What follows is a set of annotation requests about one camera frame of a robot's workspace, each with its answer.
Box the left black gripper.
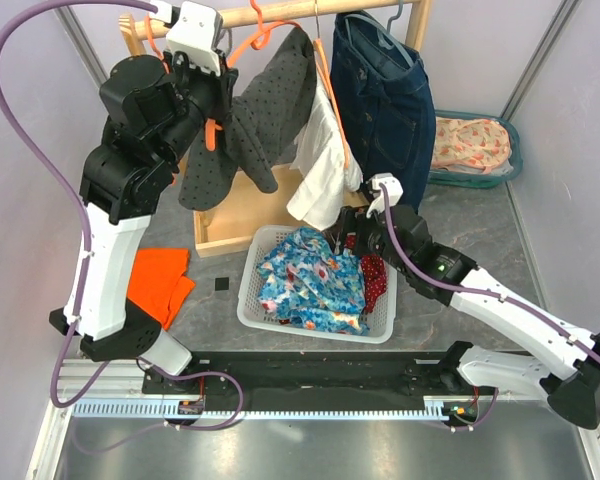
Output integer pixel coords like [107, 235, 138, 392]
[159, 47, 240, 166]

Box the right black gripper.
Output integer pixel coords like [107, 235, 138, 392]
[321, 205, 411, 275]

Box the red polka dot skirt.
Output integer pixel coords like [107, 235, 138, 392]
[279, 234, 387, 326]

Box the grey dotted skirt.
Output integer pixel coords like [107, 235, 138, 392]
[179, 27, 317, 211]

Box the grey hanger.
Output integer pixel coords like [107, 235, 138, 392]
[220, 29, 234, 55]

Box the white pleated skirt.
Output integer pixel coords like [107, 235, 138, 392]
[287, 80, 362, 230]

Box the blue floral skirt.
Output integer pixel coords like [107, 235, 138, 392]
[255, 226, 372, 337]

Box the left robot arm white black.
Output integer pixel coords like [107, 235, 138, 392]
[49, 51, 237, 393]

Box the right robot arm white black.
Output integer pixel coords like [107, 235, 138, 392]
[326, 205, 600, 430]

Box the dark blue denim skirt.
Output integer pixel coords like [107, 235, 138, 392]
[330, 13, 436, 210]

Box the grey-blue hanger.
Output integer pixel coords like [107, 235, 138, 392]
[342, 1, 415, 76]

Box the white plastic basket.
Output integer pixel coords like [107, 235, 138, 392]
[237, 225, 397, 344]

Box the teal bin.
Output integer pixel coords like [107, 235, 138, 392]
[429, 110, 523, 189]

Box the wooden clothes rack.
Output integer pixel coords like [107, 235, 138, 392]
[118, 0, 433, 258]

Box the floral pink cloth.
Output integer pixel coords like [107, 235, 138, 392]
[432, 116, 513, 176]

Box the small black square marker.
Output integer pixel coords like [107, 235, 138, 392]
[215, 277, 229, 291]

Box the orange cloth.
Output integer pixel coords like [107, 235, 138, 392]
[127, 248, 196, 330]

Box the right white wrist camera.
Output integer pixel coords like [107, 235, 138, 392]
[365, 173, 403, 219]

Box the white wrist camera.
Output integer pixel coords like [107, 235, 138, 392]
[150, 1, 223, 76]
[365, 173, 403, 219]

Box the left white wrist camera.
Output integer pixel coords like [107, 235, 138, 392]
[150, 1, 223, 76]

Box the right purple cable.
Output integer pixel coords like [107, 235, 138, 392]
[382, 187, 600, 424]

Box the purple cable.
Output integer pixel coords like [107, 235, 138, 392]
[0, 0, 245, 455]
[382, 187, 600, 424]

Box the slotted cable duct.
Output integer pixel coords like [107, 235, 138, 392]
[72, 396, 453, 420]

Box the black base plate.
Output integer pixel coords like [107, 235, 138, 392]
[140, 349, 499, 401]

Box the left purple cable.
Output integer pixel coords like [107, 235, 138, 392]
[0, 0, 245, 455]

